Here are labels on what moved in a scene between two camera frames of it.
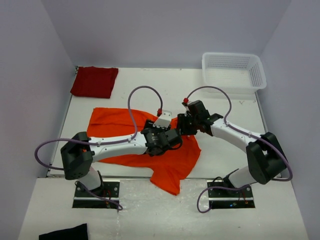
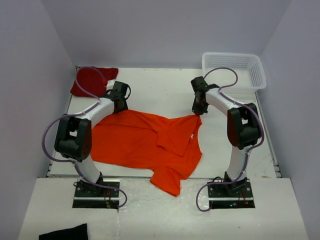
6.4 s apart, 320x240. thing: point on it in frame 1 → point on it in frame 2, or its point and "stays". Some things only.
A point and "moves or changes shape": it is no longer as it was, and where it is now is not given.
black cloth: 79,232 stays
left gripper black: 149,123 → 124,107
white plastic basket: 234,73 stays
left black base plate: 110,191 stays
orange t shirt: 165,165 moves or changes shape
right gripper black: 182,125 → 198,111
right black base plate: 218,197 stays
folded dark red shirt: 94,81 stays
